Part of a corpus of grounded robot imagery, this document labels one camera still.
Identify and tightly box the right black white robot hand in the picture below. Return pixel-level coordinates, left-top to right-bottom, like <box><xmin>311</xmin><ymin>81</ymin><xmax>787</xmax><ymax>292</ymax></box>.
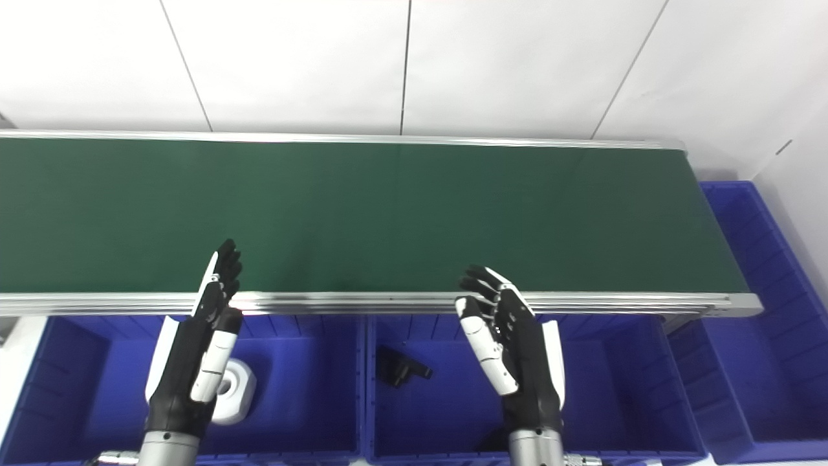
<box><xmin>455</xmin><ymin>264</ymin><xmax>567</xmax><ymax>434</ymax></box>

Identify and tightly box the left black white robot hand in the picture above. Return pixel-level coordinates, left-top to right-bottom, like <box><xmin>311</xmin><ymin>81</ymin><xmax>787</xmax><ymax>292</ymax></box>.
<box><xmin>144</xmin><ymin>239</ymin><xmax>245</xmax><ymax>438</ymax></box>

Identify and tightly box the black bracket part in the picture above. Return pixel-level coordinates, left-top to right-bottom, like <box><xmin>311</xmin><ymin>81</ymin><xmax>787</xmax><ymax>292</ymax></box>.
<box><xmin>376</xmin><ymin>345</ymin><xmax>433</xmax><ymax>388</ymax></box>

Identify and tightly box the white round part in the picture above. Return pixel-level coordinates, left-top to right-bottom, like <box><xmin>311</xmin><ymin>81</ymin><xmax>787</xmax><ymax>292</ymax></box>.
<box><xmin>210</xmin><ymin>358</ymin><xmax>257</xmax><ymax>426</ymax></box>

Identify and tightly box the blue plastic bin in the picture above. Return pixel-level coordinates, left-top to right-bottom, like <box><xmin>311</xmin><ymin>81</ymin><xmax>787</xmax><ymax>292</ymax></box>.
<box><xmin>365</xmin><ymin>315</ymin><xmax>707</xmax><ymax>464</ymax></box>
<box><xmin>666</xmin><ymin>181</ymin><xmax>828</xmax><ymax>464</ymax></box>
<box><xmin>0</xmin><ymin>315</ymin><xmax>365</xmax><ymax>466</ymax></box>

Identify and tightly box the green conveyor belt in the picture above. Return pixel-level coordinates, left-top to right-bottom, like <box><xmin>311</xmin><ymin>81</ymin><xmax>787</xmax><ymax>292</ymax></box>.
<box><xmin>0</xmin><ymin>129</ymin><xmax>764</xmax><ymax>318</ymax></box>
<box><xmin>0</xmin><ymin>138</ymin><xmax>751</xmax><ymax>295</ymax></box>

